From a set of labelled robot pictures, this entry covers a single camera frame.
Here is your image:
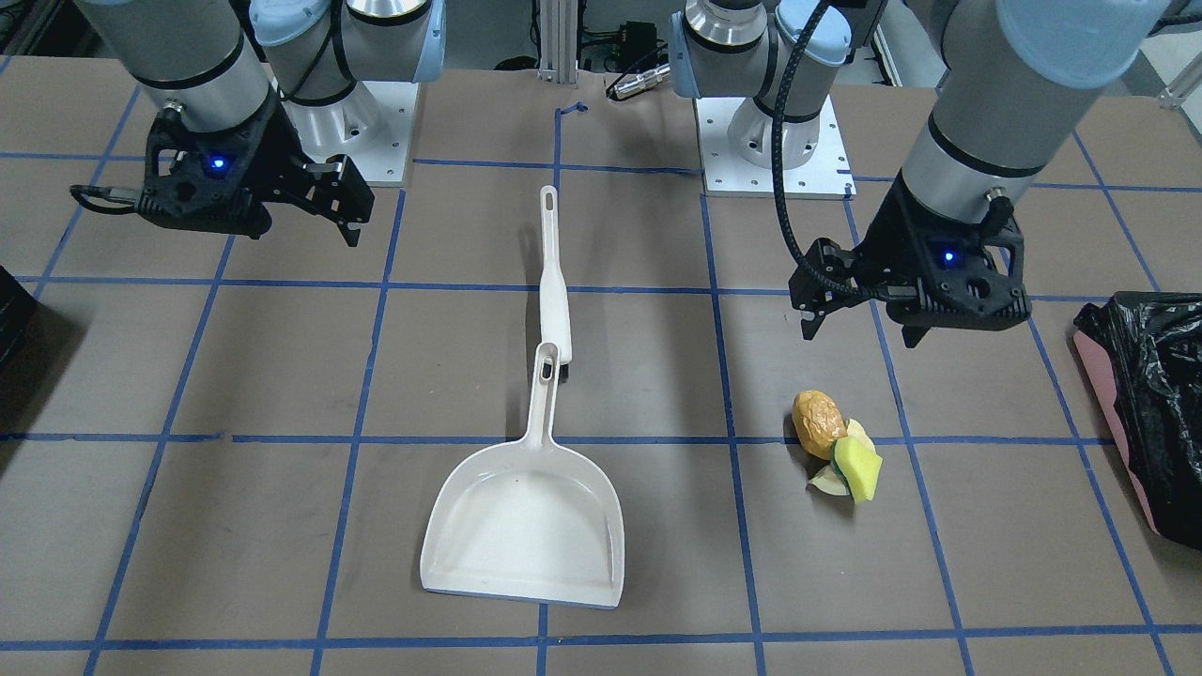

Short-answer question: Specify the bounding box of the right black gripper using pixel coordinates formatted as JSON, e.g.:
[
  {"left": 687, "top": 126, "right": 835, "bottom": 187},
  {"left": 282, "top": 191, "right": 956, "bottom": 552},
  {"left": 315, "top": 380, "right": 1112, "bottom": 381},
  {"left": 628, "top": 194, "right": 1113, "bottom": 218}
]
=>
[{"left": 71, "top": 90, "right": 375, "bottom": 249}]

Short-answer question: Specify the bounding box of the black bin far side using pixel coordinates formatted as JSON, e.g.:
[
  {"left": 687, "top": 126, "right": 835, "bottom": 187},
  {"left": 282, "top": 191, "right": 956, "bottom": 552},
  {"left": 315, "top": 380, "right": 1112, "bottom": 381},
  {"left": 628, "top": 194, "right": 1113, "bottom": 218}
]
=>
[{"left": 1, "top": 267, "right": 38, "bottom": 370}]

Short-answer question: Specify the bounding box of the pale apple slice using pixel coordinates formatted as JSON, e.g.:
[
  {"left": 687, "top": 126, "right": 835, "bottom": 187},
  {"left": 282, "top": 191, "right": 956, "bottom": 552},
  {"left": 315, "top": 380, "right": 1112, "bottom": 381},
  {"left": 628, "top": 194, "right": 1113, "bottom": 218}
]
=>
[{"left": 809, "top": 466, "right": 851, "bottom": 497}]

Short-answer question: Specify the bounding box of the silver metal connector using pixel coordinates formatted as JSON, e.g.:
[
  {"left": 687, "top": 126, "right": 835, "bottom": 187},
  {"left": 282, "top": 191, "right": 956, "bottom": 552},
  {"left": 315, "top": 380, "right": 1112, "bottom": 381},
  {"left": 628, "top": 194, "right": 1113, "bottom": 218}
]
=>
[{"left": 603, "top": 63, "right": 672, "bottom": 102}]

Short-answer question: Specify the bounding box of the yellow green sponge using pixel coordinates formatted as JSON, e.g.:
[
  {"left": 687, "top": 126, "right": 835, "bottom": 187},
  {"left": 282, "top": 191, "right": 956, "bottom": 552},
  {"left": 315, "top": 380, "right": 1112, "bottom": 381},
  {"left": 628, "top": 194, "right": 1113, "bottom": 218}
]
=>
[{"left": 831, "top": 435, "right": 883, "bottom": 504}]

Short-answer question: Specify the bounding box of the black braided cable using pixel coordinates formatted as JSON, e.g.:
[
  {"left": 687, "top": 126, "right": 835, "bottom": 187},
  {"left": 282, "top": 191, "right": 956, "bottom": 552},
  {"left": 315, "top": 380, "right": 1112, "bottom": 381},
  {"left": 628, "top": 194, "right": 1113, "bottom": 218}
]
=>
[{"left": 770, "top": 0, "right": 870, "bottom": 303}]

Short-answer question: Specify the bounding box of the white hand brush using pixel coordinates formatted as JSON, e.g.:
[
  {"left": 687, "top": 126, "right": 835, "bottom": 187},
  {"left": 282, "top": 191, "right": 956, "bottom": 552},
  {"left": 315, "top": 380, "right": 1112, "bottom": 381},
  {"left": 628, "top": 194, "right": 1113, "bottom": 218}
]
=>
[{"left": 538, "top": 185, "right": 575, "bottom": 384}]

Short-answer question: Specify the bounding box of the brown potato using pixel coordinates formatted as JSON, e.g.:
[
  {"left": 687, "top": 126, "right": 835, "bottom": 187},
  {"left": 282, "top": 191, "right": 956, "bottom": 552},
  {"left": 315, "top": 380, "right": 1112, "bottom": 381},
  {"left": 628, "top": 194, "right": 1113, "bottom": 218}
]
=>
[{"left": 791, "top": 390, "right": 847, "bottom": 461}]

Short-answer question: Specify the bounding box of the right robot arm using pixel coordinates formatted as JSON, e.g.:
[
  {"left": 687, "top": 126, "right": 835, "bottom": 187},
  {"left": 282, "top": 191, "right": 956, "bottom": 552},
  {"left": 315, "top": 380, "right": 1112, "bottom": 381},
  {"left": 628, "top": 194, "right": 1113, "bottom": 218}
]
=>
[{"left": 71, "top": 1, "right": 446, "bottom": 247}]

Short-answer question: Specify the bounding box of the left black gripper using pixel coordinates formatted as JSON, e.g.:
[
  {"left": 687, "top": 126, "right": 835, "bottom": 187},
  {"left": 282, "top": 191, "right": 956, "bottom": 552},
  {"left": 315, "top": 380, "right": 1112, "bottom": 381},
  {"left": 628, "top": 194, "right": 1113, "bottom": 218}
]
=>
[{"left": 789, "top": 177, "right": 1031, "bottom": 349}]

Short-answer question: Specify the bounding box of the black lined pink bin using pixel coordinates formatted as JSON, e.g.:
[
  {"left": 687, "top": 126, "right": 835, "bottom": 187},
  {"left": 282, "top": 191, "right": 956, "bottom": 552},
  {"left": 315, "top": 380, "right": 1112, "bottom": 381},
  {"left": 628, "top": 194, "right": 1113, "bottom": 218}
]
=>
[{"left": 1073, "top": 292, "right": 1201, "bottom": 548}]

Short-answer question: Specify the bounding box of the white dustpan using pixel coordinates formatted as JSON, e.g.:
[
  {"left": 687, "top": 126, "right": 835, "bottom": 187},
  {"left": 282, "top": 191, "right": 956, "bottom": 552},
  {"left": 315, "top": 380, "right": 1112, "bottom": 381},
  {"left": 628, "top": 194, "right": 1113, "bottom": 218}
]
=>
[{"left": 418, "top": 342, "right": 625, "bottom": 610}]

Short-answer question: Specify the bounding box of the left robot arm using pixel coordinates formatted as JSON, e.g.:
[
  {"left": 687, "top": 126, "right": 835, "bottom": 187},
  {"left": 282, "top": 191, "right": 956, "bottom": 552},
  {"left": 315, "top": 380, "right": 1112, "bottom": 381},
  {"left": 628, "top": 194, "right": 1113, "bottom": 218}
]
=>
[{"left": 667, "top": 1, "right": 1200, "bottom": 346}]

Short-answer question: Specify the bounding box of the aluminium frame post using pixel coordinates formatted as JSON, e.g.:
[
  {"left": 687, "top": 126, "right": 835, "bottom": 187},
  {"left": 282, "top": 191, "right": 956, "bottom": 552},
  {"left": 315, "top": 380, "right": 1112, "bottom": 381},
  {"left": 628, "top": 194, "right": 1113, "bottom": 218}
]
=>
[{"left": 537, "top": 0, "right": 581, "bottom": 88}]

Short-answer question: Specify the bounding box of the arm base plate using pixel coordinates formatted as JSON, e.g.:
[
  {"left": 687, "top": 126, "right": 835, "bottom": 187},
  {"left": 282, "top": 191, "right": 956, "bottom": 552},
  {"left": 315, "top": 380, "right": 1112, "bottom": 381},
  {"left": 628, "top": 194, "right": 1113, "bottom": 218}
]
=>
[
  {"left": 694, "top": 97, "right": 856, "bottom": 200},
  {"left": 284, "top": 82, "right": 421, "bottom": 186}
]

